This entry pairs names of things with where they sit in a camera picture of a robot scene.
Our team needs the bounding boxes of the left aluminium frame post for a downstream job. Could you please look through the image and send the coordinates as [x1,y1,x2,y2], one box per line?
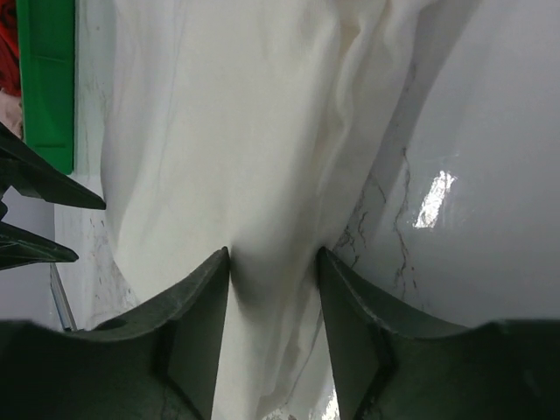
[50,263,78,332]

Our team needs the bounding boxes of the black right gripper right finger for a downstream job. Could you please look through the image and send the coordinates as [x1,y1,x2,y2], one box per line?
[316,248,486,419]

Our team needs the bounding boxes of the green plastic basket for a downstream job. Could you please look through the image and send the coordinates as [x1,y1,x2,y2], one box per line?
[16,0,76,175]

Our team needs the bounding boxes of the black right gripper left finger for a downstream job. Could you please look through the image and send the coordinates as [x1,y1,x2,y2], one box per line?
[95,248,230,419]

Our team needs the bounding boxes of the white t shirt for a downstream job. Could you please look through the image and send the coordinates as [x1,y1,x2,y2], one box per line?
[101,1,473,419]

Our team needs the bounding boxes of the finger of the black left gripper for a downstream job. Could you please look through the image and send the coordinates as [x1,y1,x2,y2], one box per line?
[1,124,106,210]
[1,222,79,270]

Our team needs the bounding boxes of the pink t shirt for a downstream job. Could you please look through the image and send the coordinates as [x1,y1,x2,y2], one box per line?
[0,89,23,139]

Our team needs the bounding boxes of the red t shirt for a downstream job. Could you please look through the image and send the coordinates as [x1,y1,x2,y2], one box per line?
[0,0,21,97]

